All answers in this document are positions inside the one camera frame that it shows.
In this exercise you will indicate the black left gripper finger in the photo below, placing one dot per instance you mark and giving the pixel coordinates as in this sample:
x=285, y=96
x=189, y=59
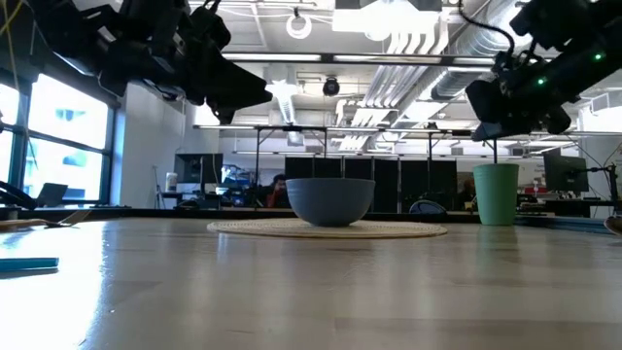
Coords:
x=240, y=87
x=226, y=114

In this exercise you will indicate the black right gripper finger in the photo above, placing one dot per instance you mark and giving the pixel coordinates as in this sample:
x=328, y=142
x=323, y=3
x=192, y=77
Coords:
x=491, y=131
x=486, y=99

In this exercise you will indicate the black monitor on arm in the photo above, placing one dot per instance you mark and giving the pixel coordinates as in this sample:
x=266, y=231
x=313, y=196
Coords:
x=566, y=172

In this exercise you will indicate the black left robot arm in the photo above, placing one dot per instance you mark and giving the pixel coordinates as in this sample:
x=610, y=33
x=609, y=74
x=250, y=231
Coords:
x=73, y=34

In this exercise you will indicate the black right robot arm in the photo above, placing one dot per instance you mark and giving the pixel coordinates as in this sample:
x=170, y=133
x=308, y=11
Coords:
x=583, y=34

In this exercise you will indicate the black computer monitor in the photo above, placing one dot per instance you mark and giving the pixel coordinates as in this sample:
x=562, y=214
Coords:
x=194, y=167

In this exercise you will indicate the green plastic cup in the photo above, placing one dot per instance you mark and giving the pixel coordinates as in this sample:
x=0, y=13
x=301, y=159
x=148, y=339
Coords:
x=495, y=194

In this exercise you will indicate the person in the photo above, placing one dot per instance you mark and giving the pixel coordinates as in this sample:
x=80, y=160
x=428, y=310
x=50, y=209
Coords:
x=468, y=192
x=278, y=192

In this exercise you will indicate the white jug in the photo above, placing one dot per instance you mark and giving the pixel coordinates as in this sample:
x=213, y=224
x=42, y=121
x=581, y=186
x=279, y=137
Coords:
x=171, y=182

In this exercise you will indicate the black partition panels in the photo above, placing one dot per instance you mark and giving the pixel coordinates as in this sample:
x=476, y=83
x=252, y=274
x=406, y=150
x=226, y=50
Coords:
x=418, y=180

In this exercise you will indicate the black office chair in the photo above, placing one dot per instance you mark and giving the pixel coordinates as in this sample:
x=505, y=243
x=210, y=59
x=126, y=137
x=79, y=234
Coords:
x=427, y=207

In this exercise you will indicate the round woven placemat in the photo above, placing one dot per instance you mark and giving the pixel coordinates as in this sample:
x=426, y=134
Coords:
x=398, y=229

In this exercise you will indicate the blue bowl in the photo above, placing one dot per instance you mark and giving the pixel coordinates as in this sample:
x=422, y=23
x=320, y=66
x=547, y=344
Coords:
x=330, y=201

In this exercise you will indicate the open laptop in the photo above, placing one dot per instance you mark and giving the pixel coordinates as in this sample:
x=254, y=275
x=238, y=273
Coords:
x=51, y=194

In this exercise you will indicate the thin blue stick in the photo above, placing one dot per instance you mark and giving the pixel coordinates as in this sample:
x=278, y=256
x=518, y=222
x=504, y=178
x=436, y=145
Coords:
x=26, y=264

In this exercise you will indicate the silver ventilation duct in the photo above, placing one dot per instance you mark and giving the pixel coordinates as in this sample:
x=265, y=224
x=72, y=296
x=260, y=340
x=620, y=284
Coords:
x=466, y=63

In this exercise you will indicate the black workstation frame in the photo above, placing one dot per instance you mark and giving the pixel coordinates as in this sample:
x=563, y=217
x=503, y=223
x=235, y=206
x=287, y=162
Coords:
x=291, y=128

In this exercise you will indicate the black ceiling camera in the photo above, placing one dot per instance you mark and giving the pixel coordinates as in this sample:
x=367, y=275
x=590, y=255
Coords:
x=331, y=86

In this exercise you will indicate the black aluminium table frame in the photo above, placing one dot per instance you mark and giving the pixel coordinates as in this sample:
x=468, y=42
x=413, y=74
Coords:
x=146, y=214

